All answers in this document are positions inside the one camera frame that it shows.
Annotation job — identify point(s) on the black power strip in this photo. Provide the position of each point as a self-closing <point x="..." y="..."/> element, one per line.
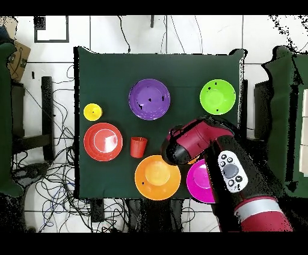
<point x="97" y="211"/>

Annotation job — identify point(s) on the green cloth neighbouring table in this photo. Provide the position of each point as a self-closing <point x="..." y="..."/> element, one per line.
<point x="279" y="108"/>
<point x="4" y="120"/>

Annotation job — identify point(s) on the large yellow-orange bowl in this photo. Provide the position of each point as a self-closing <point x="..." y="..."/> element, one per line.
<point x="157" y="178"/>

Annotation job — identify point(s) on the black square floor frame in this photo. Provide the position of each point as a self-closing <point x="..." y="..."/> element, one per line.
<point x="67" y="28"/>

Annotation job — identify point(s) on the black chair base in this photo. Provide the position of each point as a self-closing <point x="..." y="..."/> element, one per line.
<point x="33" y="170"/>

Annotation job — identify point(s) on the cardboard box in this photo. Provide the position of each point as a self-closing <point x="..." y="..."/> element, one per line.
<point x="19" y="57"/>

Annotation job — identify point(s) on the orange cup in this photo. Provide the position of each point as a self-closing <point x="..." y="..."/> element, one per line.
<point x="193" y="161"/>

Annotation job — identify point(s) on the yellow cup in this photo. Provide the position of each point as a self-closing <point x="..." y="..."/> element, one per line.
<point x="93" y="112"/>

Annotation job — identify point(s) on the red-orange cup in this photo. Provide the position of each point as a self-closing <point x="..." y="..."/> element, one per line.
<point x="138" y="149"/>

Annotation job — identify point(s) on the black table frame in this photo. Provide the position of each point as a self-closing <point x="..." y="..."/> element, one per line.
<point x="47" y="108"/>

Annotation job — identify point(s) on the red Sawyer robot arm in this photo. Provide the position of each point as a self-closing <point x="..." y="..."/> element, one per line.
<point x="192" y="139"/>

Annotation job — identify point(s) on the large pink bowl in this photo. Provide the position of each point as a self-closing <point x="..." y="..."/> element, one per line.
<point x="197" y="182"/>

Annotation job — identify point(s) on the green bowl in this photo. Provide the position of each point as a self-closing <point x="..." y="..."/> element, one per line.
<point x="217" y="97"/>

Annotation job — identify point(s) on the shallow red-orange bowl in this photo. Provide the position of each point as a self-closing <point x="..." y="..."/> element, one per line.
<point x="92" y="142"/>

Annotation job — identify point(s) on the dark green tablecloth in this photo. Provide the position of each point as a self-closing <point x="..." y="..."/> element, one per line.
<point x="110" y="72"/>

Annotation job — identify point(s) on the purple bowl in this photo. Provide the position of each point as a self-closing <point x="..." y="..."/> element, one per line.
<point x="149" y="99"/>

